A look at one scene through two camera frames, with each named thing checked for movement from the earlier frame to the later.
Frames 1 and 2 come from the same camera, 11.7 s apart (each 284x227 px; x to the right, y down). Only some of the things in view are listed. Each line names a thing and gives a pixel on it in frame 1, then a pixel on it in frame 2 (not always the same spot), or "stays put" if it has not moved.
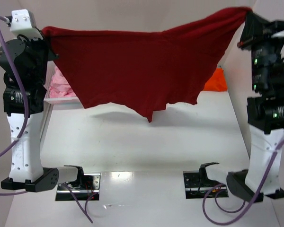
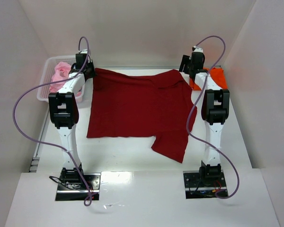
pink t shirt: (59, 86) stays put
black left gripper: (45, 44) → (90, 70)
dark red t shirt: (143, 68) → (123, 105)
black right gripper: (247, 29) → (184, 64)
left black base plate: (88, 185) stays put
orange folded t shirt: (217, 82) stays put
